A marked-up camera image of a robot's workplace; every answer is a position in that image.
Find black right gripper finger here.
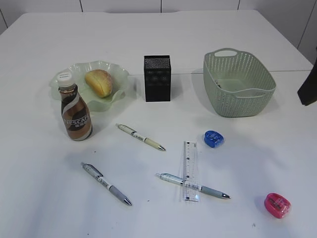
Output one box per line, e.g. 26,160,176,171
297,64,317,106

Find bread roll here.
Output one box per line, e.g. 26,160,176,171
85,69,112,98

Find Nescafe coffee bottle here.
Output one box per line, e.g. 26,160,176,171
57,72,93,141

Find green woven plastic basket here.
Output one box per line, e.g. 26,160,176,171
203,48,276,118

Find blue pencil sharpener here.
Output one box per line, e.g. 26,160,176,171
204,130,224,148

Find pink pencil sharpener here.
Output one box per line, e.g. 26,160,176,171
264,193,291,219

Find black mesh pen holder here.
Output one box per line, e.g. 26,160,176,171
144,55,171,102

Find light blue grey pen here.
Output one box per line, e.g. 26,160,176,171
155,173,231,199

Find cream white pen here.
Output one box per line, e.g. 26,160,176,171
115,123,166,151

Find green wavy glass plate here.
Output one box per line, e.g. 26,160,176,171
50,60,129,112

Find white grey pen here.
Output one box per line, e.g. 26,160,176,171
81,162,132,206

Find clear plastic ruler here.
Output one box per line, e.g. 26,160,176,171
183,141,200,202

